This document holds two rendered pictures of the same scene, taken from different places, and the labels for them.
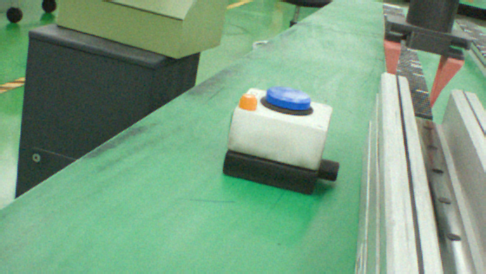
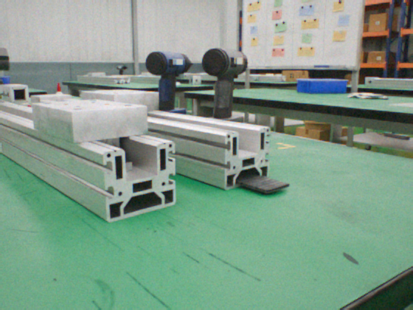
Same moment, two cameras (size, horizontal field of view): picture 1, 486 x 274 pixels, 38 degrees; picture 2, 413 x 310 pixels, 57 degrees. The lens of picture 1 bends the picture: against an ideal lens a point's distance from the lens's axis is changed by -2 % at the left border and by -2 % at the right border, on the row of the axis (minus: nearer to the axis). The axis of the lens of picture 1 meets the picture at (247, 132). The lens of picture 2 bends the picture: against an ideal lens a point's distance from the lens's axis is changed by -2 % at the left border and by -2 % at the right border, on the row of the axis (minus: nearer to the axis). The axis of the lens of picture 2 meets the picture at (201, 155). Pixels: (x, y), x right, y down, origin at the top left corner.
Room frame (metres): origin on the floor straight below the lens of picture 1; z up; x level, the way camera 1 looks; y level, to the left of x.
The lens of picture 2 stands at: (-0.45, 0.20, 0.96)
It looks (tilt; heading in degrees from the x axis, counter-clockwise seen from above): 13 degrees down; 313
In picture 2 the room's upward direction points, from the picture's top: straight up
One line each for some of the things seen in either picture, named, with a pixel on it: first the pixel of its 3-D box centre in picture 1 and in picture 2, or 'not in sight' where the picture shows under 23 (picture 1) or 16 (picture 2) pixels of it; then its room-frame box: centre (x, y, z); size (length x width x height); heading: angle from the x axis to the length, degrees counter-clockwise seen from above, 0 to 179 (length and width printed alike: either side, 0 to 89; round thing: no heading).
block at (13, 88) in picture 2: not in sight; (14, 94); (1.64, -0.60, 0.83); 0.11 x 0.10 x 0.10; 85
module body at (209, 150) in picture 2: not in sight; (120, 128); (0.29, -0.32, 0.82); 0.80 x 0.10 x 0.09; 174
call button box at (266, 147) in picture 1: (289, 139); not in sight; (0.60, -0.04, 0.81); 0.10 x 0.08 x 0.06; 84
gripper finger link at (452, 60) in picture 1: (427, 70); not in sight; (0.86, -0.20, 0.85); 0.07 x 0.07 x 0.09; 83
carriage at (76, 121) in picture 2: not in sight; (87, 127); (0.06, -0.10, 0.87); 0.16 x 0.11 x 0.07; 174
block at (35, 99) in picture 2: not in sight; (48, 111); (0.73, -0.35, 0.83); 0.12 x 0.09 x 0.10; 84
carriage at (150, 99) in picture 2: not in sight; (119, 106); (0.29, -0.32, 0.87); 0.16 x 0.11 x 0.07; 174
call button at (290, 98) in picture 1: (287, 102); not in sight; (0.60, -0.03, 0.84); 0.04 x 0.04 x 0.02
